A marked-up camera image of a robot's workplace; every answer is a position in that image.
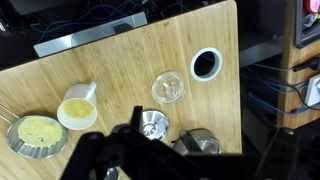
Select black tool tray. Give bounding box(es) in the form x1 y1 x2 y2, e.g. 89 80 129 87
294 0 320 49

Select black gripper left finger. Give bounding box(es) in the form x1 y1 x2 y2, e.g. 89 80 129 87
129 105 144 134

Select black power plug cable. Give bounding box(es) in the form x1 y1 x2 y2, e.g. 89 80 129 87
292 57 320 73

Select silver metal pot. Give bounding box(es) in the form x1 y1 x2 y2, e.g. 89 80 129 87
170 128 224 157

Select clear glass lid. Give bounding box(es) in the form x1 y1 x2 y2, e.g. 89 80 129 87
151 70 187 105

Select round silver pot lid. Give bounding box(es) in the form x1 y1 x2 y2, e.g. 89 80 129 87
138 109 170 142

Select white power strip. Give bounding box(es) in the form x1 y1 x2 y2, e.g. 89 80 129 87
304 74 320 107

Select white desk grommet ring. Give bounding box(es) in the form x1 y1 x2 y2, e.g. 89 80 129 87
189 47 224 83

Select white measuring cup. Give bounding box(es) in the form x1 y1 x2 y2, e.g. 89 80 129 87
56 82 98 131

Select blue network cables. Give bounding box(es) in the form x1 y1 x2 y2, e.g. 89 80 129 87
31 0 148 44

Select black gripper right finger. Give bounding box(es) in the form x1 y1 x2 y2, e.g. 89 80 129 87
181 130 204 154

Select silver pan with yellow grains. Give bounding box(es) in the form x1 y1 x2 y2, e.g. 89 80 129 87
0 103 69 160

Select blue cable bundle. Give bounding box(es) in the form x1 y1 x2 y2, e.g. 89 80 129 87
240 63 320 116

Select wooden side table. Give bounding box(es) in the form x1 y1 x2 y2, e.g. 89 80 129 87
279 0 320 129

